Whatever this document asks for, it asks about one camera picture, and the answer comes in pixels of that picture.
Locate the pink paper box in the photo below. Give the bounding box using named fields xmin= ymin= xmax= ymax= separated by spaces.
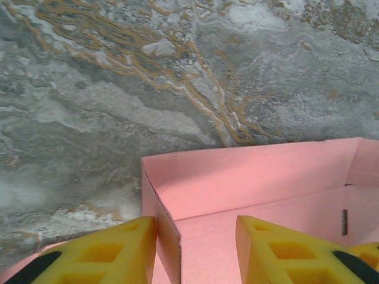
xmin=0 ymin=137 xmax=379 ymax=284

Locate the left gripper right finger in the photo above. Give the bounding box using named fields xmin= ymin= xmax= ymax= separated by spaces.
xmin=236 ymin=215 xmax=379 ymax=284

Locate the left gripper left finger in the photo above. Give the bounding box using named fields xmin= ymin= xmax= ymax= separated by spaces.
xmin=0 ymin=215 xmax=157 ymax=284

